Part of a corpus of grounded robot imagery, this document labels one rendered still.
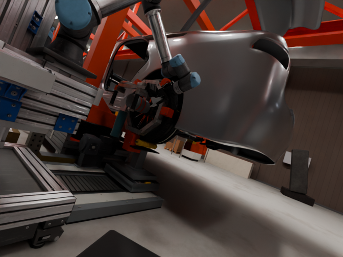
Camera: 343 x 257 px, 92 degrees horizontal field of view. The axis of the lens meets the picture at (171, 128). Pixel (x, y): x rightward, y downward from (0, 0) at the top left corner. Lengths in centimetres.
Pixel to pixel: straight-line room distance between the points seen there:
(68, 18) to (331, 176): 1034
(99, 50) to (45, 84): 124
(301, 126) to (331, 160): 188
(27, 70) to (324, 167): 1035
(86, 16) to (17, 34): 36
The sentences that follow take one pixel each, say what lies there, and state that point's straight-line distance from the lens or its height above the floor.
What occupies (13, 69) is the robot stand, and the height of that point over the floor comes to 69.
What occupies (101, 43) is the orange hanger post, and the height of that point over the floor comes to 130.
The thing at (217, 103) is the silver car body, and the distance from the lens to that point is 131.
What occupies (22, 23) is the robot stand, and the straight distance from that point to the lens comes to 106.
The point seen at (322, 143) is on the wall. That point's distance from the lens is 1048.
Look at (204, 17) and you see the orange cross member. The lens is 328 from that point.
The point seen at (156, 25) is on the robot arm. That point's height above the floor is 120.
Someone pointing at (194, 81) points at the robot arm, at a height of 98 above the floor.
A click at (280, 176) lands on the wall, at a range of 1018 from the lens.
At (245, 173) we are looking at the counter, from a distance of 904.
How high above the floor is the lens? 66
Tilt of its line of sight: 3 degrees up
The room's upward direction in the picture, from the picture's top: 20 degrees clockwise
